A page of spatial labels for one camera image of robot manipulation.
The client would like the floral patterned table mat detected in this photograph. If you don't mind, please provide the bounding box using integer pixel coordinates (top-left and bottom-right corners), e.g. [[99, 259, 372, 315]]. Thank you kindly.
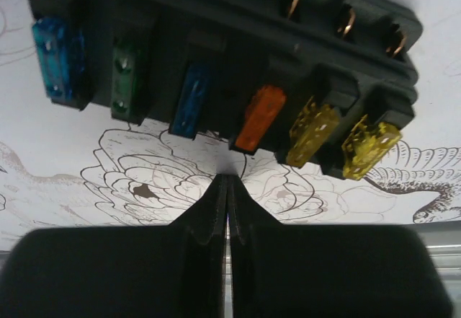
[[1, 0, 460, 250]]

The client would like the small yellow fuse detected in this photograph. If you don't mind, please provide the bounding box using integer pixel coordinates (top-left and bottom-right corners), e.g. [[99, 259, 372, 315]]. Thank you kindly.
[[341, 115, 402, 180], [285, 97, 340, 168]]

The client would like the aluminium rail front frame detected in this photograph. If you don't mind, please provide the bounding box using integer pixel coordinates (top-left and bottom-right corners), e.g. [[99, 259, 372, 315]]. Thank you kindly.
[[0, 229, 461, 318]]

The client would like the black fuse box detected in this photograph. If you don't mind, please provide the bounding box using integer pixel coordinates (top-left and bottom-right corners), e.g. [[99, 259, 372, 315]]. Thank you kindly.
[[28, 0, 423, 179]]

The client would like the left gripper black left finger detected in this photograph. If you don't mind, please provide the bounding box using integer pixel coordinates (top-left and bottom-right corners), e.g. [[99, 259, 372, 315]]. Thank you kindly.
[[1, 175, 228, 317]]

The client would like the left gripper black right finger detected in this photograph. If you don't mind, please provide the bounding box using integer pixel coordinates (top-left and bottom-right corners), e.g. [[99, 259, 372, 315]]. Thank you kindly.
[[226, 176, 452, 317]]

